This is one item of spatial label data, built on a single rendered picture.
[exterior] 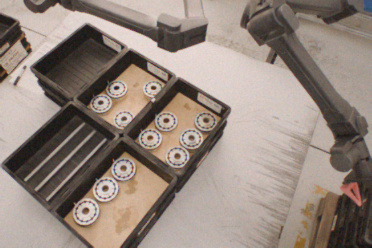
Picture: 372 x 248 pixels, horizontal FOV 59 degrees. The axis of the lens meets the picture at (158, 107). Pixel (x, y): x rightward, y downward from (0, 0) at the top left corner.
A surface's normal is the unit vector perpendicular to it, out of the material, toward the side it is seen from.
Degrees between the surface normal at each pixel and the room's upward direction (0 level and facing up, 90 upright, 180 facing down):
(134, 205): 0
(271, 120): 0
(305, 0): 41
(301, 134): 0
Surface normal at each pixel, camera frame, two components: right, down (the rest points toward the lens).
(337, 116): -0.51, 0.70
